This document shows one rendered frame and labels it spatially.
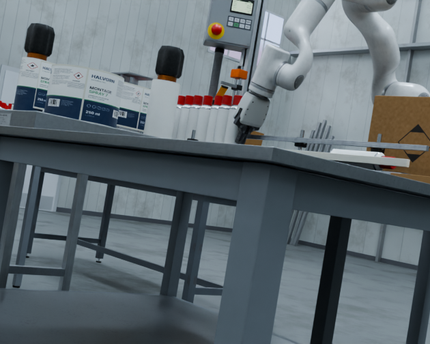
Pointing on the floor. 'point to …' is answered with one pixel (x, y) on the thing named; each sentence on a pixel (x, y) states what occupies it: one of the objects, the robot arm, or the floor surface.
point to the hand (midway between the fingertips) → (241, 138)
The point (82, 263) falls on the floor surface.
